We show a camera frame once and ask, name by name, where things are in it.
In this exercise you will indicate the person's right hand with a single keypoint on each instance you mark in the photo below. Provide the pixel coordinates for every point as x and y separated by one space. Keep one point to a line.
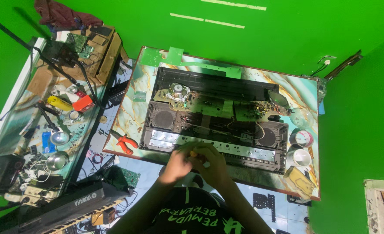
213 165

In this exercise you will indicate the person's left hand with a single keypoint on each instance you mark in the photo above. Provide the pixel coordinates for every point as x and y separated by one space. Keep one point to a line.
175 167

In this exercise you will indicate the person's left fingers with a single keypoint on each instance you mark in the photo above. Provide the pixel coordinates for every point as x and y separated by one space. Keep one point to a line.
183 153

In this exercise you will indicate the person's right fingers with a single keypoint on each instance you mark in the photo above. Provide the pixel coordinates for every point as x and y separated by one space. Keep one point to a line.
205 152

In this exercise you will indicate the silver perforated metal plate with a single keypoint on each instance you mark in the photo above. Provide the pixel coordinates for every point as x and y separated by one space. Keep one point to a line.
237 150

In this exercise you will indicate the green circuit board with motor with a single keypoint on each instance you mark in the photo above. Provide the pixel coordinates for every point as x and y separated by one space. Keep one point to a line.
198 104

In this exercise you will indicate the small green circuit board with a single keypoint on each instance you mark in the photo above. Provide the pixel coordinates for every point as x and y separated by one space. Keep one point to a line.
249 113

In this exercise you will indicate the black shirt green print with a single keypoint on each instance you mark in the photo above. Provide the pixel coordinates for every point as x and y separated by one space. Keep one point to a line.
192 214

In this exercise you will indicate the large green circuit board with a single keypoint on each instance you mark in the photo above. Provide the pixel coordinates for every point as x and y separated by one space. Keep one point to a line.
125 177

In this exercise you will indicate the opened black keyboard chassis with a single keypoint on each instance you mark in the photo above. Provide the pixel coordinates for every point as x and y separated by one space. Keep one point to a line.
218 84

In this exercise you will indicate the small clear plastic bag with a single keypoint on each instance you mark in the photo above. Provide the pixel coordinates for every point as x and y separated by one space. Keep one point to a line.
139 96

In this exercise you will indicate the black power adapter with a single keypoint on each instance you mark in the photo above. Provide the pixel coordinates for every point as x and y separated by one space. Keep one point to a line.
117 94

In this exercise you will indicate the oval grey speaker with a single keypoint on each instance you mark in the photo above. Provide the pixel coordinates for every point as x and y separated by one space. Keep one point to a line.
278 99

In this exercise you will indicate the white cup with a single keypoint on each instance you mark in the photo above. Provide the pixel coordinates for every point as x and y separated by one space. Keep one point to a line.
300 158

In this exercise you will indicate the white tape roll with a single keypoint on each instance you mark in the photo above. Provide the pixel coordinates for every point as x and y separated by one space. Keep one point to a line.
302 138

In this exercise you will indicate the yellowish wooden block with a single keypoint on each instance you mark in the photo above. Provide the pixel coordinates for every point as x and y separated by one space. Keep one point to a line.
298 182

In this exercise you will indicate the orange box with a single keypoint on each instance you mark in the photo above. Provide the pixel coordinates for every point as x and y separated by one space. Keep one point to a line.
103 216

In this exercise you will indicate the clear glass bowl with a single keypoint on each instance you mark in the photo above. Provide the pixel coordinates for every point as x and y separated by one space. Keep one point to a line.
302 117

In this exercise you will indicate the black electronic keyboard instrument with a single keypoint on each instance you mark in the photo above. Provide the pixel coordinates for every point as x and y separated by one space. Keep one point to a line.
65 204

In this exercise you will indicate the white tape strip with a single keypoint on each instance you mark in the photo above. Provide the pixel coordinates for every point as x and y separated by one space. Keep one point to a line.
234 4
208 20

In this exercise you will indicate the circuit board at table edge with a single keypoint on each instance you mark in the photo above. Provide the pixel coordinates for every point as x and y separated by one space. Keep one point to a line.
321 89

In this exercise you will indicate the cluttered workbench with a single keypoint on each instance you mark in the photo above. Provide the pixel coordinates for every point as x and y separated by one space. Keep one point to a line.
48 107

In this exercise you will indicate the brown wooden strip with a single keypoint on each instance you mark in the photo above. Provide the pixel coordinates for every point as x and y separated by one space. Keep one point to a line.
345 64

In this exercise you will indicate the maroon cloth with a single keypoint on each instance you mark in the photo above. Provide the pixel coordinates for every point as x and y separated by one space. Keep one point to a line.
61 13

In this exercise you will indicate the paint stained board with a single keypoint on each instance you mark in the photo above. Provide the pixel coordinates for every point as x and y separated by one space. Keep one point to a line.
382 208

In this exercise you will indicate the black plastic bracket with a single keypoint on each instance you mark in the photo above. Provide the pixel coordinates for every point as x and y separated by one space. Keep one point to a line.
264 203

